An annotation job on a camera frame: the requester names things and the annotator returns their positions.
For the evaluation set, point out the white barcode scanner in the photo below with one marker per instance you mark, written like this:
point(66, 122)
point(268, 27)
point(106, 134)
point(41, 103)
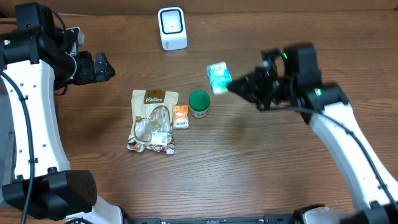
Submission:
point(172, 28)

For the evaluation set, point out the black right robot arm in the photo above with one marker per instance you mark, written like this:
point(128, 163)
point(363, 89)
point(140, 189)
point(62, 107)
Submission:
point(327, 110)

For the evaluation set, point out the brown clear snack bag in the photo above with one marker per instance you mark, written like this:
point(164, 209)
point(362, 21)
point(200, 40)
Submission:
point(152, 121)

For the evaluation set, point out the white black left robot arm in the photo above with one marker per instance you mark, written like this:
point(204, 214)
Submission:
point(38, 58)

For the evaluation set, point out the small teal gum pack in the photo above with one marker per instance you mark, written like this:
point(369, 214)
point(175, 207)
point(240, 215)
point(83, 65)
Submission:
point(219, 77)

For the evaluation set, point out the orange white small box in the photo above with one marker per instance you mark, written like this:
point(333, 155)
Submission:
point(180, 120)

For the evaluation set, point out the green lid jar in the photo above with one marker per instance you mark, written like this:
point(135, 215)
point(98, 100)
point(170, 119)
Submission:
point(199, 103)

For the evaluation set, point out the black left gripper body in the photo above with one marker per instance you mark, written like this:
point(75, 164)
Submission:
point(85, 69)

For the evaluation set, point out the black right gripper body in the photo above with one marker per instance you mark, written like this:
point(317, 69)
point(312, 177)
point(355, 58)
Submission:
point(273, 92)

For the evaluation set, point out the grey plastic mesh basket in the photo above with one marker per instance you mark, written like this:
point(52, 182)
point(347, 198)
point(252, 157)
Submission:
point(8, 149)

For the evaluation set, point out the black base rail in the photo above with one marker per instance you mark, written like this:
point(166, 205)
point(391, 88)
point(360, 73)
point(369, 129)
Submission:
point(266, 219)

